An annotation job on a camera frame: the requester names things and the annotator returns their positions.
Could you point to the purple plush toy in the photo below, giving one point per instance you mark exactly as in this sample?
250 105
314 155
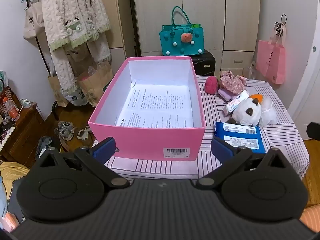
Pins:
226 95

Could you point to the white fluffy pajama jacket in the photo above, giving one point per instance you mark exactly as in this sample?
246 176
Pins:
75 5

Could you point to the white mesh bath pouf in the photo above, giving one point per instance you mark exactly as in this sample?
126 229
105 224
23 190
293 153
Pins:
268 112

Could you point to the white green plastic bag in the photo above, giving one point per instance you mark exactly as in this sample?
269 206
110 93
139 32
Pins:
75 97

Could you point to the pink shopping bag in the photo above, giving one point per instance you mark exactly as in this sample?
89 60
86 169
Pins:
271 60

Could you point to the striped tablecloth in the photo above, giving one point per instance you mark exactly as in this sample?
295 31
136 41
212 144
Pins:
282 135

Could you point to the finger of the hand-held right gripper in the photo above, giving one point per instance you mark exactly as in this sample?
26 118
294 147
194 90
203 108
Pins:
313 131

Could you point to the black clothes rack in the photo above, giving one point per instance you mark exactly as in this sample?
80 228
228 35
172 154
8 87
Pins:
42 55

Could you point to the orange drink bottle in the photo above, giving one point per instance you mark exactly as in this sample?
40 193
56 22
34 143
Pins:
11 108

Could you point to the beige cabinet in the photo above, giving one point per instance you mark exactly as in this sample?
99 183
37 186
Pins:
112 10

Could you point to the clear plastic bag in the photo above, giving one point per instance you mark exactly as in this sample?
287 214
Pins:
251 70

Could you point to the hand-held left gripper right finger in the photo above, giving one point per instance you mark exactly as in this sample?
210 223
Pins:
221 150

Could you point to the brown paper bag green label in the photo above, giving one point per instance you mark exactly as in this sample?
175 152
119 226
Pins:
97 82

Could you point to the white door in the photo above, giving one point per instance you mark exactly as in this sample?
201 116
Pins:
305 80

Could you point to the black stand pole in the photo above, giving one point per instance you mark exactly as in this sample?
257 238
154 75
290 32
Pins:
135 30

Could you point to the black suitcase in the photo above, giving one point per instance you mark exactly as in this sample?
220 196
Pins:
203 62

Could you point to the floral fabric scrunchie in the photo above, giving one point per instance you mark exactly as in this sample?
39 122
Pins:
233 82

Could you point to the pink cardboard box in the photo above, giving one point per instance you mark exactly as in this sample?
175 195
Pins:
150 140

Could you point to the yellow blanket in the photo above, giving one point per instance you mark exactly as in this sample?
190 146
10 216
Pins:
12 175

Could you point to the wooden cabinet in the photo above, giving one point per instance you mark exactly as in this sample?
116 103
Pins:
22 135

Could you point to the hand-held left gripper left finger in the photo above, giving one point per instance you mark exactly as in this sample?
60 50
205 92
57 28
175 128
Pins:
105 150

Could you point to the teal felt tote bag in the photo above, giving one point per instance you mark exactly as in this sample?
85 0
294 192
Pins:
180 42

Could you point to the orange plush ball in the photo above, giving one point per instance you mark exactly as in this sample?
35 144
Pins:
258 97

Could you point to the grey wardrobe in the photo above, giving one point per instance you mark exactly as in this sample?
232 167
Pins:
212 17

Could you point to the printed paper sheets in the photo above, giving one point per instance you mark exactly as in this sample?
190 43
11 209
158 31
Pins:
155 105

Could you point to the canvas tote bag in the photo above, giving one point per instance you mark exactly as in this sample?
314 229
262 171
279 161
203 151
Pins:
32 22

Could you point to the pink strawberry plush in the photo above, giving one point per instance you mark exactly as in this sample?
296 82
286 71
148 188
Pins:
211 85

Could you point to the grey blue cloth bundle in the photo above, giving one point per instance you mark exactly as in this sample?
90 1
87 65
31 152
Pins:
46 145

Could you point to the pale green small item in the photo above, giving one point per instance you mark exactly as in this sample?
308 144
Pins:
26 103

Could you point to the white plush cat toy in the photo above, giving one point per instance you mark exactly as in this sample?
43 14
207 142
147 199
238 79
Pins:
246 110

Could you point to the orange striped cloth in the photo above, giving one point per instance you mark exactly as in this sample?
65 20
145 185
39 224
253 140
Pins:
311 217

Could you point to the blue wet wipes pack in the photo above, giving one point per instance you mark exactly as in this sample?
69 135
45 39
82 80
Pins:
240 135

